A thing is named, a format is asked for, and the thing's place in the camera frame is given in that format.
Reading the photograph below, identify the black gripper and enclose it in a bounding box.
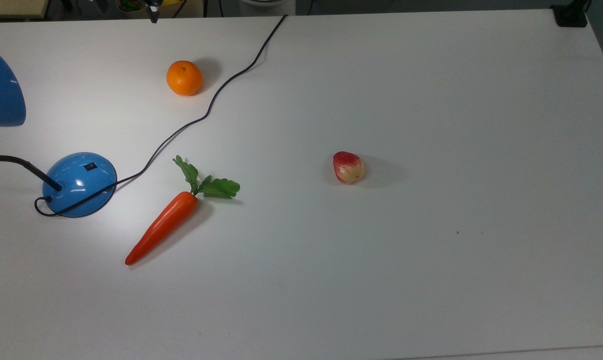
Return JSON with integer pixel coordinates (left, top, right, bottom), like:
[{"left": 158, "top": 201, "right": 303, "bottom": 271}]
[{"left": 141, "top": 0, "right": 163, "bottom": 24}]

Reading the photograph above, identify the blue desk lamp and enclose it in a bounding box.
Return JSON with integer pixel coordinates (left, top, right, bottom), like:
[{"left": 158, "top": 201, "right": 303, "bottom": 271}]
[{"left": 0, "top": 48, "right": 118, "bottom": 218}]

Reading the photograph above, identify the orange fruit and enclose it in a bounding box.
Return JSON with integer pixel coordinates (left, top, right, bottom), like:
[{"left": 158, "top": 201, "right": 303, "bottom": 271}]
[{"left": 166, "top": 60, "right": 204, "bottom": 97}]

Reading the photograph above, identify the white round container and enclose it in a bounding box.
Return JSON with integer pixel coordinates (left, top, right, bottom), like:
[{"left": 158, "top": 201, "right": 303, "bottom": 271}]
[{"left": 238, "top": 0, "right": 297, "bottom": 17}]

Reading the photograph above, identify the wooden box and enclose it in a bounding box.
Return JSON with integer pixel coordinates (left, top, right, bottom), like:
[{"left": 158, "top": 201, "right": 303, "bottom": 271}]
[{"left": 0, "top": 0, "right": 50, "bottom": 20}]

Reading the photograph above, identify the toy carrot with green leaves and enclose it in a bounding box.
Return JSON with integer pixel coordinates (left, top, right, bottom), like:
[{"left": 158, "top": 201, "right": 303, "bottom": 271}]
[{"left": 125, "top": 155, "right": 241, "bottom": 266}]

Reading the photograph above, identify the red and cream toy peach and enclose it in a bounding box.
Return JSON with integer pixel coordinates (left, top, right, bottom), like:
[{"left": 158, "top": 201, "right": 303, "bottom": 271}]
[{"left": 332, "top": 151, "right": 366, "bottom": 185}]

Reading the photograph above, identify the black table clamp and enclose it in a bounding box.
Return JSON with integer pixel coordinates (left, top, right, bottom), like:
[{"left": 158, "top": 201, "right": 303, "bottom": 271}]
[{"left": 550, "top": 0, "right": 591, "bottom": 28}]

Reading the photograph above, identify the black lamp power cable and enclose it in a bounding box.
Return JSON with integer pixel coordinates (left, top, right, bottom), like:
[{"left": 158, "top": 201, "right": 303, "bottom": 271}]
[{"left": 34, "top": 14, "right": 289, "bottom": 218}]

